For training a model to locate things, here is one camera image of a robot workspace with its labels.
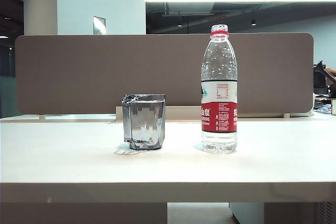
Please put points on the silver wall sign plaque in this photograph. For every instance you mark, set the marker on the silver wall sign plaque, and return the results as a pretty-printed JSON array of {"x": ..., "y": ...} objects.
[{"x": 99, "y": 26}]

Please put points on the grey faceted glass mug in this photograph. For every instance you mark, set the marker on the grey faceted glass mug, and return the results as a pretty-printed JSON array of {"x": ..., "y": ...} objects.
[{"x": 147, "y": 119}]

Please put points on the brown desk partition screen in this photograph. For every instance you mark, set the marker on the brown desk partition screen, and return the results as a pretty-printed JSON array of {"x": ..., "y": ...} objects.
[{"x": 78, "y": 77}]

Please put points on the beige box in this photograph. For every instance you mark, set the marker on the beige box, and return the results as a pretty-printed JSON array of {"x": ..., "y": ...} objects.
[{"x": 334, "y": 107}]

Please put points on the clear red-label water bottle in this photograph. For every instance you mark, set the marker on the clear red-label water bottle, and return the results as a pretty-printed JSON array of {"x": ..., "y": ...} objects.
[{"x": 219, "y": 119}]

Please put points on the beige partition foot bracket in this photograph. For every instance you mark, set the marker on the beige partition foot bracket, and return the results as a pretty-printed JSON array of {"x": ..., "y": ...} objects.
[
  {"x": 287, "y": 115},
  {"x": 42, "y": 117}
]

